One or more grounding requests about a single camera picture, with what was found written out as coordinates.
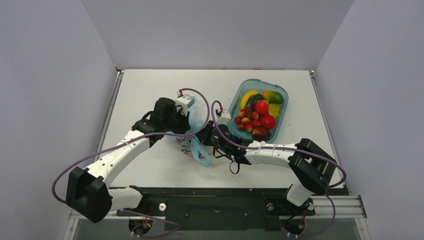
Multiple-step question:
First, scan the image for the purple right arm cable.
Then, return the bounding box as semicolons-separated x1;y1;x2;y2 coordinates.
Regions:
210;100;348;190

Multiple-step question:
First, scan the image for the light blue plastic bag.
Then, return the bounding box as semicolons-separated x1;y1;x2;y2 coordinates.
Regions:
166;97;212;166

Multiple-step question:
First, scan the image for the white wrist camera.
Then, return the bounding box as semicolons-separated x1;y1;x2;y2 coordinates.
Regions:
175;94;195;110
216;109;232;125

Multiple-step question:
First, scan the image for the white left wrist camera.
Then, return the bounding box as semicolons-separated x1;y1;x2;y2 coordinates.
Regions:
175;94;195;110

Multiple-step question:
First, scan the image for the yellow fake starfruit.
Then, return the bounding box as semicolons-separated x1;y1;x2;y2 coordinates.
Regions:
267;103;280;119

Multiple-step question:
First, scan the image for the yellow fake banana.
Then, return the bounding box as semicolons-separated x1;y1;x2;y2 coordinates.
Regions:
240;90;259;109

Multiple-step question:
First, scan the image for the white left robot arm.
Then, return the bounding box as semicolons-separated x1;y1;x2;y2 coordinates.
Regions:
65;95;195;223

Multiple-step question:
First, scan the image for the teal plastic fruit tray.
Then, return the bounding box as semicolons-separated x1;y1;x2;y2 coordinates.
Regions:
228;79;289;143

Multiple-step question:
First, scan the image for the fake cherry bunch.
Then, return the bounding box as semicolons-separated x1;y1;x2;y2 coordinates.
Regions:
233;107;260;133

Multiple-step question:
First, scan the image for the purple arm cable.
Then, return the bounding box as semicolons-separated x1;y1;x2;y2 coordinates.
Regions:
51;87;212;205
210;100;348;190

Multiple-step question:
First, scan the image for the dark red fake fruit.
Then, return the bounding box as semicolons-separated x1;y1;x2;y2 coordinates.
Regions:
251;126;272;142

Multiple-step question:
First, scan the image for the red fake strawberry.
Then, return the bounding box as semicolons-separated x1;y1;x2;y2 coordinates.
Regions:
254;100;269;115

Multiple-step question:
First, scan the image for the red fake apple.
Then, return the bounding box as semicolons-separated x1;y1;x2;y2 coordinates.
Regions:
259;114;276;130

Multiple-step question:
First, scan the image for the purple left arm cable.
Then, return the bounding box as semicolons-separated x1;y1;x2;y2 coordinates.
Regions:
51;87;212;205

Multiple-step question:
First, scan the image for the green orange fake mango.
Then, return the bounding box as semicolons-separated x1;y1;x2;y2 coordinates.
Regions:
262;90;284;105

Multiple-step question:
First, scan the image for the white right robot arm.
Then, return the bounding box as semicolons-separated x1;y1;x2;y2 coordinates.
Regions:
196;121;337;214

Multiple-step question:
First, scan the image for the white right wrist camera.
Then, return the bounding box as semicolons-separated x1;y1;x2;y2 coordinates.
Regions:
216;109;232;125

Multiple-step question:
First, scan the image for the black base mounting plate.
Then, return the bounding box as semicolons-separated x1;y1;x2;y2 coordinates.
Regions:
116;187;325;232

